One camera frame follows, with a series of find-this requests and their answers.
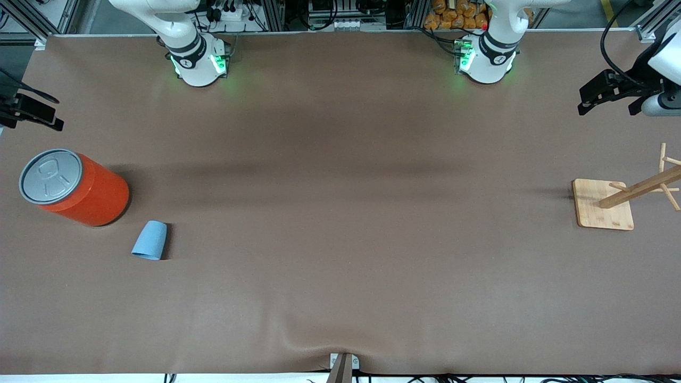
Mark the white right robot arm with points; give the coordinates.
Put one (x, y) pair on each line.
(197, 64)

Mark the aluminium profile frame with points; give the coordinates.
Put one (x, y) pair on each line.
(271, 16)

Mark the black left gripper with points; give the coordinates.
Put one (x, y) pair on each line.
(637, 81)

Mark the orange can with grey lid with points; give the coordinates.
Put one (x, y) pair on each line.
(96, 194)

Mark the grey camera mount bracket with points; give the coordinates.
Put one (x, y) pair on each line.
(343, 367)

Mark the brown table mat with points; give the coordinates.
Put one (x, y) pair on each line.
(340, 213)

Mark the black electronics box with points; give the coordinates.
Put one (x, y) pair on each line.
(324, 5)

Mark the wooden cup rack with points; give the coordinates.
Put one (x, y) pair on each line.
(601, 210)

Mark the pile of orange objects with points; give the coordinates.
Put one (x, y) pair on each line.
(457, 15)

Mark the white power strip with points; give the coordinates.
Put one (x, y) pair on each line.
(356, 24)
(234, 13)

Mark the light blue plastic cup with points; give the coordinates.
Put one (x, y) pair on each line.
(150, 242)

